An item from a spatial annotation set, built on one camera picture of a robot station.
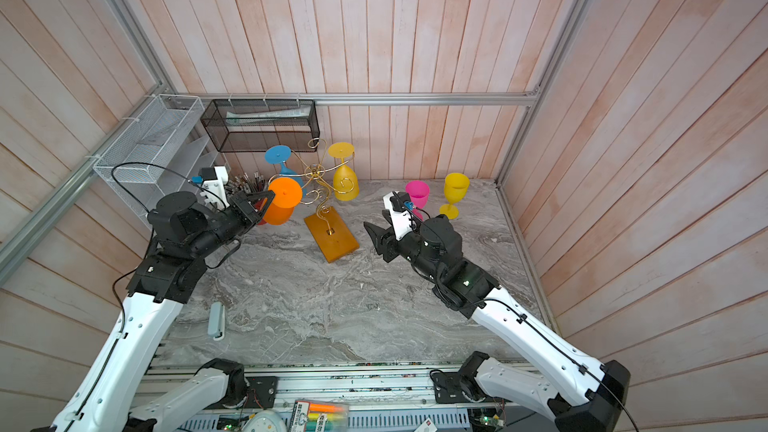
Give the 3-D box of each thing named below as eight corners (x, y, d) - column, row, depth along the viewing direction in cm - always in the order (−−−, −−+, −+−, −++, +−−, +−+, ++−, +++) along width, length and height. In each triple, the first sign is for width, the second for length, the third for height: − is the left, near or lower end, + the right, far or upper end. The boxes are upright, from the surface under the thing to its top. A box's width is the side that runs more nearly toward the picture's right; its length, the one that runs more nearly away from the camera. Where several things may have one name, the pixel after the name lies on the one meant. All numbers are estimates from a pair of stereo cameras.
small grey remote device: (214, 342, 83) (207, 337, 80) (215, 309, 89) (208, 303, 86) (225, 338, 84) (218, 333, 80) (225, 306, 90) (219, 300, 86)
